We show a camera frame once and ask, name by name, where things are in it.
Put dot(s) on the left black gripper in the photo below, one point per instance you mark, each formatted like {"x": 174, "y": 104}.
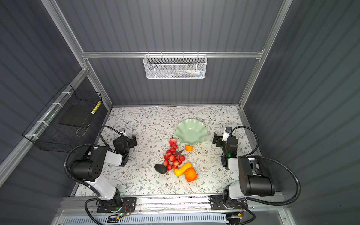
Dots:
{"x": 131, "y": 142}

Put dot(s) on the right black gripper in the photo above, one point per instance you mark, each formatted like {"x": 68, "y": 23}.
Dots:
{"x": 220, "y": 139}

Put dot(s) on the small fake tangerine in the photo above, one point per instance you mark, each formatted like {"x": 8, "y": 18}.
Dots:
{"x": 188, "y": 148}

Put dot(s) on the dark fake avocado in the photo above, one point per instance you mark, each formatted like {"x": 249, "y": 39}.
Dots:
{"x": 160, "y": 168}

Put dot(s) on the large orange fake fruit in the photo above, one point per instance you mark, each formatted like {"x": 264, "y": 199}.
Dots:
{"x": 190, "y": 175}

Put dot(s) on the red fake cherry bunch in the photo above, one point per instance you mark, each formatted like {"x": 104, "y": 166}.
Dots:
{"x": 173, "y": 158}

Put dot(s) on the yellow orange fake squash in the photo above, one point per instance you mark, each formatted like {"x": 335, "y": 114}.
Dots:
{"x": 179, "y": 172}

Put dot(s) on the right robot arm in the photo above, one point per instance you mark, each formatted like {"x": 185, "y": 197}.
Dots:
{"x": 254, "y": 175}

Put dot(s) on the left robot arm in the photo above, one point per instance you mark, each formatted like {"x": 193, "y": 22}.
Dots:
{"x": 88, "y": 169}

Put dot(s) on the green scalloped fruit bowl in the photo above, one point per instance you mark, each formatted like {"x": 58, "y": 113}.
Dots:
{"x": 191, "y": 132}

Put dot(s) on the floral table mat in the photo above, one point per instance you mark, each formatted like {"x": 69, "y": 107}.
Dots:
{"x": 154, "y": 127}

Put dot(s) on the black pad in basket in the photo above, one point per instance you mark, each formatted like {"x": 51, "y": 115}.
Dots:
{"x": 77, "y": 116}

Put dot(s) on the items in white basket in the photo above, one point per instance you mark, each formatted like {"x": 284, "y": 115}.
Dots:
{"x": 193, "y": 73}

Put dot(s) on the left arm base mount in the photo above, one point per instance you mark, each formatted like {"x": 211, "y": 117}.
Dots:
{"x": 125, "y": 205}

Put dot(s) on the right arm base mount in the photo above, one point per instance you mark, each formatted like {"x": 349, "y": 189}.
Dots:
{"x": 221, "y": 202}

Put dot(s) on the black wire wall basket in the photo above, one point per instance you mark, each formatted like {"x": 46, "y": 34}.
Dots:
{"x": 47, "y": 134}

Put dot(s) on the aluminium front rail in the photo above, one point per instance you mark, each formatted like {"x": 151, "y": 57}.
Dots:
{"x": 157, "y": 204}

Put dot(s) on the white wire wall basket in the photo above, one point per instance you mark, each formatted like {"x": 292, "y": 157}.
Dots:
{"x": 160, "y": 67}

